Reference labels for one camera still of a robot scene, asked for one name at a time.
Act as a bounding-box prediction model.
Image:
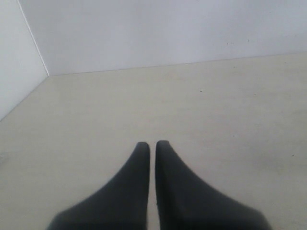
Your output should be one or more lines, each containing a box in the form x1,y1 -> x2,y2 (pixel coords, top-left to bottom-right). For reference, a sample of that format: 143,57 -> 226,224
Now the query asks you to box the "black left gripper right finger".
155,140 -> 270,230

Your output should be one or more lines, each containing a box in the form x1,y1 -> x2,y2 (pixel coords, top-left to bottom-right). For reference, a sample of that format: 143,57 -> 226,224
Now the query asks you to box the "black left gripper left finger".
48,142 -> 150,230

